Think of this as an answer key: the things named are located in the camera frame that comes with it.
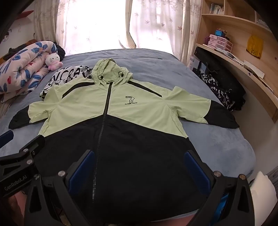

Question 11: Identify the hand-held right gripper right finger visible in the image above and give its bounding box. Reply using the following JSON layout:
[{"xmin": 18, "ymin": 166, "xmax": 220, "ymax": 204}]
[{"xmin": 184, "ymin": 150, "xmax": 255, "ymax": 226}]

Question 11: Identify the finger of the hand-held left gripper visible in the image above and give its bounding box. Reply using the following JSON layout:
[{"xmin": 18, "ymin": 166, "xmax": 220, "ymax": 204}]
[
  {"xmin": 0, "ymin": 130, "xmax": 15, "ymax": 149},
  {"xmin": 0, "ymin": 135, "xmax": 46, "ymax": 172}
]

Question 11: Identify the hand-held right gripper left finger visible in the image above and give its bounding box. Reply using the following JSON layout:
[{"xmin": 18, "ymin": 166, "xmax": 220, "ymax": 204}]
[{"xmin": 24, "ymin": 150, "xmax": 95, "ymax": 226}]

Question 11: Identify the green and black hooded jacket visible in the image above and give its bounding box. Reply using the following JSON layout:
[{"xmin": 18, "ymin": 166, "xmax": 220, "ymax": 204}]
[{"xmin": 9, "ymin": 59, "xmax": 240, "ymax": 225}]

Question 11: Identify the person's left forearm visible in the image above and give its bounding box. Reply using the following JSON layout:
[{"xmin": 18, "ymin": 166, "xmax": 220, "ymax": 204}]
[{"xmin": 9, "ymin": 192, "xmax": 26, "ymax": 226}]

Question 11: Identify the white pillow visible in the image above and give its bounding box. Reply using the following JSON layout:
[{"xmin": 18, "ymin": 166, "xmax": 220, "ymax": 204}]
[{"xmin": 249, "ymin": 171, "xmax": 275, "ymax": 218}]

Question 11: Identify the floral quilt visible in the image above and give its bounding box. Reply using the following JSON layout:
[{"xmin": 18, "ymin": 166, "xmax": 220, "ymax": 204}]
[{"xmin": 0, "ymin": 41, "xmax": 58, "ymax": 102}]

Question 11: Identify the black and white printed garment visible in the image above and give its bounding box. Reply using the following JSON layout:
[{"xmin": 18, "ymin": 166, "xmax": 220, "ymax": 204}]
[{"xmin": 39, "ymin": 65, "xmax": 94, "ymax": 101}]

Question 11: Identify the black and white patterned cloth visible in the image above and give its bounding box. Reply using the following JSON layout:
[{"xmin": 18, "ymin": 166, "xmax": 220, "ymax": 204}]
[{"xmin": 200, "ymin": 73, "xmax": 235, "ymax": 112}]

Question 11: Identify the pink and white plush cat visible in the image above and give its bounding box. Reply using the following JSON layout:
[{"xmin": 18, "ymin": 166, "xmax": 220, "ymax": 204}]
[{"xmin": 45, "ymin": 53, "xmax": 63, "ymax": 72}]

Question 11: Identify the black clothing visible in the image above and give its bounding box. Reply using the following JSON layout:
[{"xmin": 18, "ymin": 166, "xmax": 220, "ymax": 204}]
[{"xmin": 53, "ymin": 41, "xmax": 66, "ymax": 62}]

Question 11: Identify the blue bed sheet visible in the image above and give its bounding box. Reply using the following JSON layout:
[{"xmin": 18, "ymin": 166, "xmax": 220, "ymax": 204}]
[{"xmin": 0, "ymin": 50, "xmax": 257, "ymax": 188}]

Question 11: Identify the white cardboard box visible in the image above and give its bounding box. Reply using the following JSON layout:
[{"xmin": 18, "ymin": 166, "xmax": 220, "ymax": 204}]
[{"xmin": 188, "ymin": 55, "xmax": 208, "ymax": 75}]

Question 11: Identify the black bag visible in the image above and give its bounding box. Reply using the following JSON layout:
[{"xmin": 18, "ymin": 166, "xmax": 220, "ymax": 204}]
[{"xmin": 194, "ymin": 47, "xmax": 247, "ymax": 112}]

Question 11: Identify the stack of papers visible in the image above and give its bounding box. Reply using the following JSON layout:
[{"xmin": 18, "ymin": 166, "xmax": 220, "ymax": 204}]
[{"xmin": 243, "ymin": 60, "xmax": 266, "ymax": 80}]

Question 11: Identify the sheer floral curtain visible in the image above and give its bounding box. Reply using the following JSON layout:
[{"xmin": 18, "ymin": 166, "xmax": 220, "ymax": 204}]
[
  {"xmin": 33, "ymin": 0, "xmax": 131, "ymax": 57},
  {"xmin": 128, "ymin": 0, "xmax": 203, "ymax": 64}
]

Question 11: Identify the yellow cloth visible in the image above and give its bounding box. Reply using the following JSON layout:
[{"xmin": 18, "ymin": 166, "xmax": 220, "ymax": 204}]
[{"xmin": 246, "ymin": 34, "xmax": 264, "ymax": 59}]

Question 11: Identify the wooden shelf unit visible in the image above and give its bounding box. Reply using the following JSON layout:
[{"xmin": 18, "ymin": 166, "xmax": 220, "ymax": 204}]
[{"xmin": 194, "ymin": 0, "xmax": 278, "ymax": 124}]

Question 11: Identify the row of books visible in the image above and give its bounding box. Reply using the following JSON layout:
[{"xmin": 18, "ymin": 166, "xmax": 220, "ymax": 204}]
[{"xmin": 210, "ymin": 3, "xmax": 224, "ymax": 15}]

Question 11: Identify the cartoon face wall sticker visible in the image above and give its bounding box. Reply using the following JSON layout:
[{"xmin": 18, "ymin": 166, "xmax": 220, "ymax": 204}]
[{"xmin": 0, "ymin": 30, "xmax": 13, "ymax": 44}]

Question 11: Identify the red wall sticker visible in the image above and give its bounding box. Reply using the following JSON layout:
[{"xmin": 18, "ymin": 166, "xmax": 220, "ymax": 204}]
[{"xmin": 13, "ymin": 10, "xmax": 34, "ymax": 22}]

